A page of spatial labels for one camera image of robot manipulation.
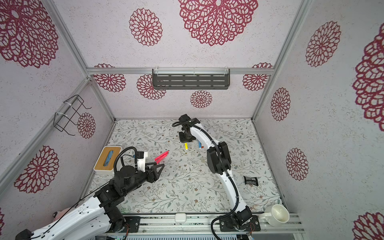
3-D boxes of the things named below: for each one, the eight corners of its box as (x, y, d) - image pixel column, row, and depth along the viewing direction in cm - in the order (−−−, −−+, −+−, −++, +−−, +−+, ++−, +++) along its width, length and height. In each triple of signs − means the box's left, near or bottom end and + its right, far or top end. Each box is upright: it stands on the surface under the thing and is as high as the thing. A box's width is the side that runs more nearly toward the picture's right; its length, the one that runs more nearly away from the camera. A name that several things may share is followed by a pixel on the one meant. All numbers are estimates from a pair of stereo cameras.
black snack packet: (244, 184, 89) (245, 182, 87) (243, 177, 92) (244, 176, 89) (256, 185, 88) (258, 184, 86) (255, 179, 91) (257, 177, 89)
